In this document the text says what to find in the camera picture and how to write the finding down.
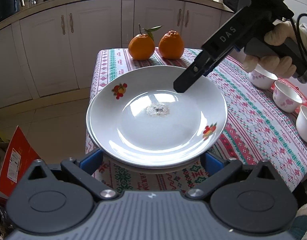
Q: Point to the orange with leaf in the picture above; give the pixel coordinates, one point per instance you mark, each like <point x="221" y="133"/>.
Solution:
<point x="141" y="46"/>

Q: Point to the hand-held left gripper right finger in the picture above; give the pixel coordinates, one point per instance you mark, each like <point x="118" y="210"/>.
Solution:
<point x="212" y="165"/>

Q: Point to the patterned tablecloth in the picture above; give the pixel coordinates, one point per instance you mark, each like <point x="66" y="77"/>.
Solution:
<point x="256" y="135"/>

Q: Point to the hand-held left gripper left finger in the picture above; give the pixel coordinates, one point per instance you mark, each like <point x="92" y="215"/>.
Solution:
<point x="91" y="161"/>

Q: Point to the white kitchen cabinets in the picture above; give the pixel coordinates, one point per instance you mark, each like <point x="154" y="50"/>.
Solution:
<point x="93" y="42"/>

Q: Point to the person's right hand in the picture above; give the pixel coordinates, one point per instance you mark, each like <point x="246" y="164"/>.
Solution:
<point x="281" y="33"/>

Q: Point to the red cardboard box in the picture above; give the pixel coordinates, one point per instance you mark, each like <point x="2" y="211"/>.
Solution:
<point x="16" y="165"/>

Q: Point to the white plate fruit print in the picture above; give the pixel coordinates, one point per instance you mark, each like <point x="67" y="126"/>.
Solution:
<point x="153" y="171"/>
<point x="156" y="120"/>
<point x="94" y="141"/>

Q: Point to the person's clothing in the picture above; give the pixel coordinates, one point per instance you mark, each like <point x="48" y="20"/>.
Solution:
<point x="306" y="220"/>

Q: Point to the white bowl pink flowers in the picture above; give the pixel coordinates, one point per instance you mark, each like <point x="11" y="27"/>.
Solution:
<point x="262" y="78"/>
<point x="306" y="127"/>
<point x="286" y="97"/>

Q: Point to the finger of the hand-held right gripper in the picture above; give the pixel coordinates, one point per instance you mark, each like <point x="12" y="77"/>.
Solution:
<point x="210" y="68"/>
<point x="188" y="80"/>

